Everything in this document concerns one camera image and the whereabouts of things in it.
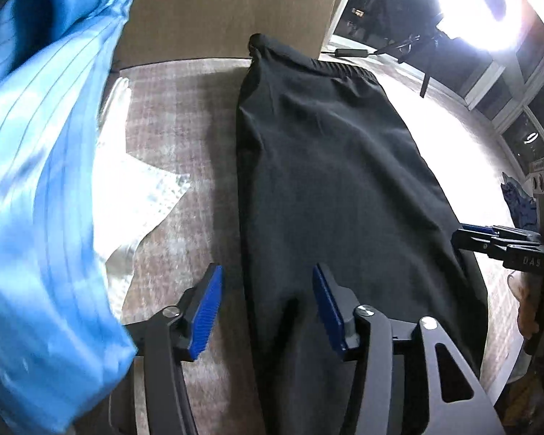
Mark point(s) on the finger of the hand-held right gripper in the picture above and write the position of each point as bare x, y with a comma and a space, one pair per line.
517, 256
478, 227

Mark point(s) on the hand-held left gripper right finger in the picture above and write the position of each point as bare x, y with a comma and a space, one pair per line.
328, 308

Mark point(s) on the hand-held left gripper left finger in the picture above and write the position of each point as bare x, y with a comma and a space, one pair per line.
206, 312

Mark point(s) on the black pants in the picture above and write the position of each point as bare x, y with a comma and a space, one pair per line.
335, 181

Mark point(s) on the person's right hand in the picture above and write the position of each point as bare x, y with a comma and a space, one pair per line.
526, 308

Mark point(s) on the dark blue cloth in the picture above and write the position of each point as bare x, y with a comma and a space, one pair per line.
519, 204

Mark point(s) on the white garment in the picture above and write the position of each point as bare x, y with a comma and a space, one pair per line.
131, 190

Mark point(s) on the black tripod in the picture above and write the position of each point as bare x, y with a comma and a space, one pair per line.
427, 72

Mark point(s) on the blue striped garment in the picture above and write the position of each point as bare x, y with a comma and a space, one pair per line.
36, 190

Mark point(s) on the black power adapter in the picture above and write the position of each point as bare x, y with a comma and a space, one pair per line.
350, 52

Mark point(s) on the wooden headboard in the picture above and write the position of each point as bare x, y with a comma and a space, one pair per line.
208, 13

